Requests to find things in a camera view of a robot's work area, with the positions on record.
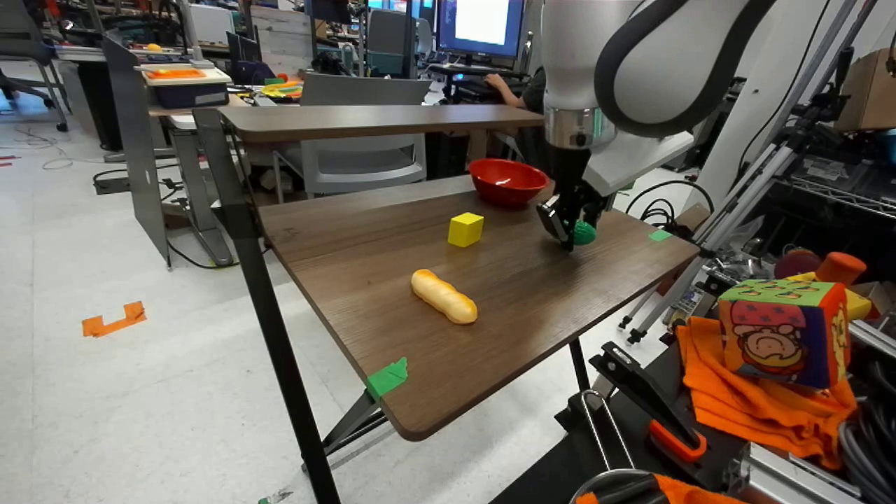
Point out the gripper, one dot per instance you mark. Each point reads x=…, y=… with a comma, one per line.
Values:
x=568, y=171

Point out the green toy object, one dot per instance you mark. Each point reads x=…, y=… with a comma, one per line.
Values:
x=585, y=233

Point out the person's forearm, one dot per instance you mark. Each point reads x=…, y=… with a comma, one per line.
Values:
x=507, y=91

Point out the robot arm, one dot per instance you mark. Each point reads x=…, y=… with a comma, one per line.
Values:
x=574, y=56

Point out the red bowl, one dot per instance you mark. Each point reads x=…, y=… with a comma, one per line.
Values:
x=505, y=183

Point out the green tape piece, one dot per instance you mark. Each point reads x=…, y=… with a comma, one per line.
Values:
x=386, y=378
x=660, y=236

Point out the yellow block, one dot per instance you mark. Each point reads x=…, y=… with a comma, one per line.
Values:
x=465, y=231

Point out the toy bread loaf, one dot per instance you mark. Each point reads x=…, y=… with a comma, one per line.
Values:
x=444, y=297

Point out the monitor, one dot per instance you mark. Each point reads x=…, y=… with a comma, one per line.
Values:
x=481, y=24

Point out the grey chair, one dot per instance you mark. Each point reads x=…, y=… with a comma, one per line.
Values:
x=364, y=157

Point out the dark red ball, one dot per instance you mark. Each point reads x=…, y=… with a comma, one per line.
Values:
x=796, y=264

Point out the plush picture cube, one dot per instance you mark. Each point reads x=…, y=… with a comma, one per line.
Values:
x=780, y=336

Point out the orange cloth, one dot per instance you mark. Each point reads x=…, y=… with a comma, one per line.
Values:
x=756, y=413

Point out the orange toy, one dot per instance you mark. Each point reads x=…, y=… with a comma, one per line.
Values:
x=840, y=268

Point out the cardboard box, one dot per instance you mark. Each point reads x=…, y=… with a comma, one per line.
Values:
x=868, y=91

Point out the aluminium bar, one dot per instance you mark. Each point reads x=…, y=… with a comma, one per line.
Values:
x=784, y=479

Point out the plastic bin with lid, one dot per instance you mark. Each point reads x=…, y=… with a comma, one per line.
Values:
x=185, y=87

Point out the grey panel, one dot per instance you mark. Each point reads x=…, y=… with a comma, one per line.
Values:
x=136, y=154

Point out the orange tape mark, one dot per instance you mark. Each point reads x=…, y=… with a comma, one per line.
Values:
x=112, y=323

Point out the office chair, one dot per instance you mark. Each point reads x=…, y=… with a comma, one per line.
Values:
x=28, y=49

